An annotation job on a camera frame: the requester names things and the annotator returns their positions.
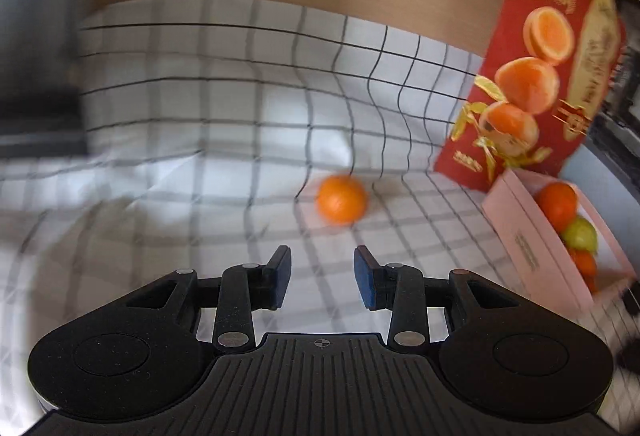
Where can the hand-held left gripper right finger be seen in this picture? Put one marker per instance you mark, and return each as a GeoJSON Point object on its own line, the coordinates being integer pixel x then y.
{"type": "Point", "coordinates": [365, 278]}

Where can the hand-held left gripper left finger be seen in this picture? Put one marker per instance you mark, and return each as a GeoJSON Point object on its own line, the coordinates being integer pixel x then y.
{"type": "Point", "coordinates": [281, 278]}

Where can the yellow-green lemon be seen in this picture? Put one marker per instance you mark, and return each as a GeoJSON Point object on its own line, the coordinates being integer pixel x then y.
{"type": "Point", "coordinates": [580, 234]}

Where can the white checked cloth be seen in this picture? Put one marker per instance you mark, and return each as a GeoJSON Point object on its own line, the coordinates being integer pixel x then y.
{"type": "Point", "coordinates": [200, 141]}

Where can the dark blurred furniture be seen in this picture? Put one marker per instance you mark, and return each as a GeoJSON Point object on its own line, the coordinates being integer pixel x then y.
{"type": "Point", "coordinates": [35, 66]}

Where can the red orange-print carton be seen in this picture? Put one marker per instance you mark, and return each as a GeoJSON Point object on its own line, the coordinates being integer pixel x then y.
{"type": "Point", "coordinates": [530, 66]}

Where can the pink cardboard box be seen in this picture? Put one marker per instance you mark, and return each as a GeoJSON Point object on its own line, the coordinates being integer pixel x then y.
{"type": "Point", "coordinates": [535, 246]}

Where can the large orange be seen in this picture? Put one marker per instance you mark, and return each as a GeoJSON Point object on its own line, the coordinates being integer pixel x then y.
{"type": "Point", "coordinates": [557, 203]}

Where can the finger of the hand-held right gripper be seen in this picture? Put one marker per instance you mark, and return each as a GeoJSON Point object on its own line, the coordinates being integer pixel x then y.
{"type": "Point", "coordinates": [630, 302]}
{"type": "Point", "coordinates": [629, 356]}

